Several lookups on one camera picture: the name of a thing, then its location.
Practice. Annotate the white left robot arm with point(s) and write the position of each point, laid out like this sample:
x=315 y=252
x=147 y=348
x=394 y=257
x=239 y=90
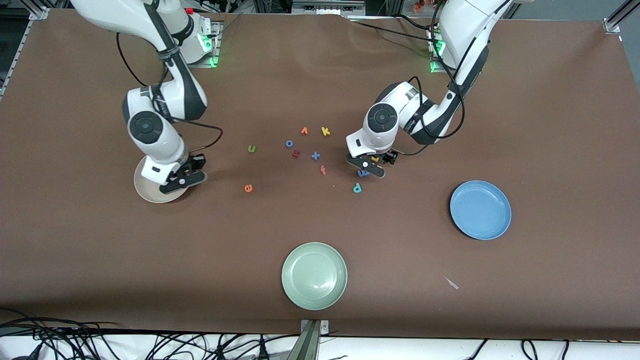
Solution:
x=465 y=30

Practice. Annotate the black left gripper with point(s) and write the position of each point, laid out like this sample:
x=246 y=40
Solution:
x=388 y=158

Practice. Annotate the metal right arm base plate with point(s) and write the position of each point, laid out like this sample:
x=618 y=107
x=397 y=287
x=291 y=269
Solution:
x=217 y=30

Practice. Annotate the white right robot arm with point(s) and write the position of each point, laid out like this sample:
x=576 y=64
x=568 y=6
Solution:
x=165 y=145

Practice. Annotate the beige brown plate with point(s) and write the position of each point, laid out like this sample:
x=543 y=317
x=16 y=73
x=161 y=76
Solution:
x=145 y=190

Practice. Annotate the grey equipment box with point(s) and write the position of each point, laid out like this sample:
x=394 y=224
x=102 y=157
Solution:
x=327 y=6

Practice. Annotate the maroon foam letter h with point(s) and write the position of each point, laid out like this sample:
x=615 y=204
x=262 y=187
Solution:
x=296 y=154

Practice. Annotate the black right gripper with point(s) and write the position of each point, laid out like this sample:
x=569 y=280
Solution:
x=196 y=162

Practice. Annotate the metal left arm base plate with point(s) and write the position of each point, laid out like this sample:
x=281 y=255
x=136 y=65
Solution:
x=433 y=65

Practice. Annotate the green plate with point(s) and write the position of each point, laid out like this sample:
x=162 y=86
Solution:
x=314 y=276

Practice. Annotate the blue plate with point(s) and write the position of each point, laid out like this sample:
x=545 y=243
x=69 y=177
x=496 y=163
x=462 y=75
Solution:
x=480 y=210

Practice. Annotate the metal table edge bracket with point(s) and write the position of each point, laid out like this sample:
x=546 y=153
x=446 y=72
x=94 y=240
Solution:
x=312 y=340

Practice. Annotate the aluminium frame profile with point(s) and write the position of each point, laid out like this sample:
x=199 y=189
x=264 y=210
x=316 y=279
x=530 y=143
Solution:
x=40 y=14
x=617 y=17

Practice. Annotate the orange background object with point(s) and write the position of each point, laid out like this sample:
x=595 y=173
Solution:
x=425 y=5

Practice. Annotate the small white paper scrap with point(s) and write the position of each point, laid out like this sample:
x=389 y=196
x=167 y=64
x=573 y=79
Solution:
x=451 y=283

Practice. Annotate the brown table cover sheet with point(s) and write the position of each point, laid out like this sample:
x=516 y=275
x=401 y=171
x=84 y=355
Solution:
x=550 y=150

